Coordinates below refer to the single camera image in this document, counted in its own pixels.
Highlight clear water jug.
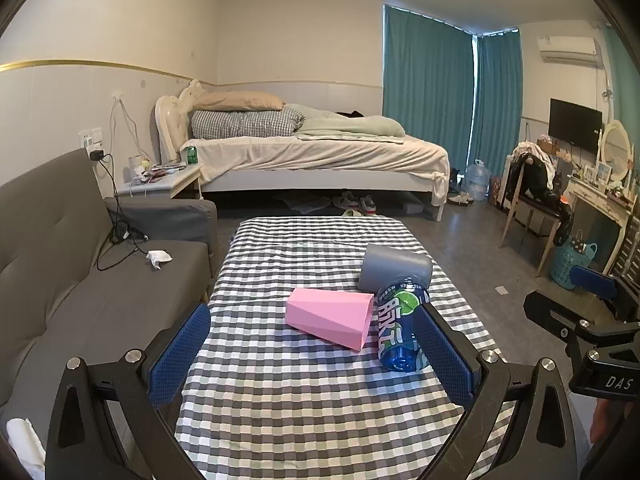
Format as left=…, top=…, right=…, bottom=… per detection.
left=464, top=159, right=489, bottom=202

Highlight white bedsheet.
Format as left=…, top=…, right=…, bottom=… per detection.
left=180, top=134, right=451, bottom=207

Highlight checkered tablecloth table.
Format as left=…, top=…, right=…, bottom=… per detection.
left=170, top=216, right=517, bottom=480

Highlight pink cup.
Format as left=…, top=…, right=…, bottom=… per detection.
left=285, top=287, right=375, bottom=352

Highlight beige pillow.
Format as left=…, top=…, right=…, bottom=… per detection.
left=192, top=91, right=286, bottom=112

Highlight black charger cable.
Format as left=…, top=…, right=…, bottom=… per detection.
left=95, top=159, right=151, bottom=272

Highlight white bed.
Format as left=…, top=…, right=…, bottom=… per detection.
left=154, top=79, right=452, bottom=222

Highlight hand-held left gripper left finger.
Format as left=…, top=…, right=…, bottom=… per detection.
left=45, top=303, right=212, bottom=480

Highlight wooden chair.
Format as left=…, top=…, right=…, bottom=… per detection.
left=499, top=155, right=572, bottom=277

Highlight narrow teal curtain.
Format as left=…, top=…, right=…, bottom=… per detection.
left=472, top=29, right=524, bottom=177

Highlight pale green blanket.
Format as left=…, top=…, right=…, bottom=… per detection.
left=285, top=103, right=406, bottom=141

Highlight blue laundry basket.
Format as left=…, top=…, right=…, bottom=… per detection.
left=549, top=242, right=599, bottom=290

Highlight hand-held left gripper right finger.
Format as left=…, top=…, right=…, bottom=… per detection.
left=414, top=302, right=587, bottom=480

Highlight grey cup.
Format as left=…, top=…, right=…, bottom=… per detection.
left=358, top=243, right=433, bottom=293

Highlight white dressing table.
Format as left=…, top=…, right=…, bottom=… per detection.
left=564, top=174, right=634, bottom=274

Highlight black television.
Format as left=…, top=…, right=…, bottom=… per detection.
left=548, top=98, right=604, bottom=155

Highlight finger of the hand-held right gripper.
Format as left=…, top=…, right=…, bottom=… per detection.
left=523, top=290, right=592, bottom=347
left=570, top=264, right=640, bottom=322

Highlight white nightstand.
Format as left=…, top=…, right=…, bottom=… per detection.
left=117, top=162, right=204, bottom=201

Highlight grey sofa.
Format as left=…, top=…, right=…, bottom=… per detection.
left=0, top=147, right=219, bottom=443

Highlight blue green soda can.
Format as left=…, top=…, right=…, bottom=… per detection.
left=376, top=276, right=432, bottom=373

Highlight white air conditioner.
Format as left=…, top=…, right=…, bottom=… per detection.
left=537, top=35, right=601, bottom=67

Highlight person's right hand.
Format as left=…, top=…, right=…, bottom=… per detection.
left=592, top=400, right=616, bottom=444

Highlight black clothes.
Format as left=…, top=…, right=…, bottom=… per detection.
left=504, top=152, right=574, bottom=247

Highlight oval white mirror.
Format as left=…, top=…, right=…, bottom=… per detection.
left=599, top=119, right=632, bottom=184

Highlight checkered duvet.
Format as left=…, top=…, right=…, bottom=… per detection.
left=189, top=107, right=306, bottom=140

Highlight white paper roll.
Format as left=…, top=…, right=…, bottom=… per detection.
left=6, top=417, right=47, bottom=480

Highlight wide teal curtain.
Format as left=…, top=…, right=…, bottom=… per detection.
left=382, top=4, right=476, bottom=164

